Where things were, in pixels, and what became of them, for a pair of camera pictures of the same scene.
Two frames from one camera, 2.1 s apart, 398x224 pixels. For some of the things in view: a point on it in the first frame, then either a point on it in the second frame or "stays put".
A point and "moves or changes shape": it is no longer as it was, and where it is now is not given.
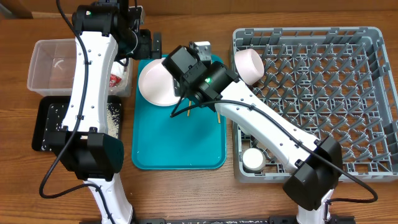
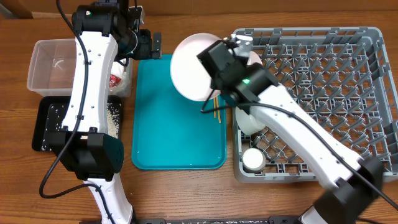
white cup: x=254 y=159 stays put
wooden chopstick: x=189 y=106 moves or changes shape
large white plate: x=156 y=84 moves or changes shape
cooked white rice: x=114 y=111 stays put
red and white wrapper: x=117 y=68 stays put
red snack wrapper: x=114 y=80 stays put
